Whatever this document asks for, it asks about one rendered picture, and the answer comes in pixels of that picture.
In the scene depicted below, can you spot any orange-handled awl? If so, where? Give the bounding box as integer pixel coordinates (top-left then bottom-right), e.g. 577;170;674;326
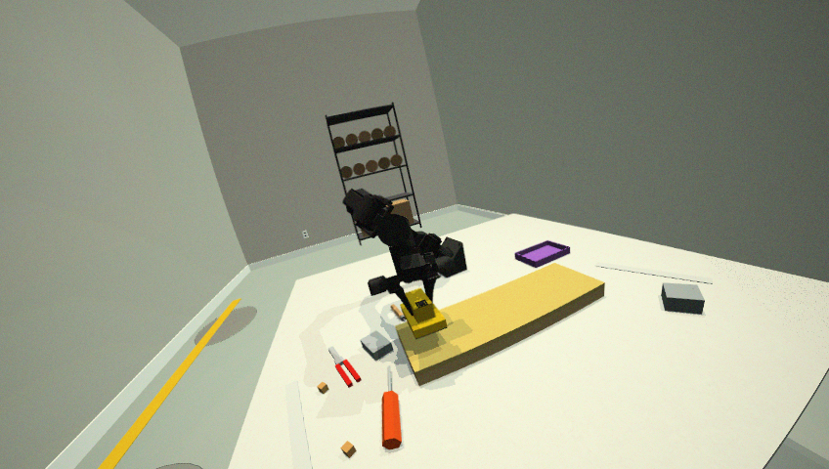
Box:
381;365;402;449

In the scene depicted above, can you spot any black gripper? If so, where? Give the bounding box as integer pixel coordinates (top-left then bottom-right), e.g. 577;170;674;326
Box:
368;240;456;316

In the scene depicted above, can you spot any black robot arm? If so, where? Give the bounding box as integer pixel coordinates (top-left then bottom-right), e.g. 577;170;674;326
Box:
342;189;454;284

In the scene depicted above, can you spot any purple shallow tray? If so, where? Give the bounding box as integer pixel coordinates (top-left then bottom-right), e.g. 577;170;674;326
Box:
514;240;570;268

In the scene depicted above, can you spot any tan wooden floor panel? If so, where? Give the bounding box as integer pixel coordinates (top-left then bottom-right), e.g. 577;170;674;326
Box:
396;263;605;386

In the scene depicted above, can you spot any pale cream flat strip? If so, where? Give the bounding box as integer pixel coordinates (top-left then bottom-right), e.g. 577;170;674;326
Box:
596;262;713;284
285;380;313;469

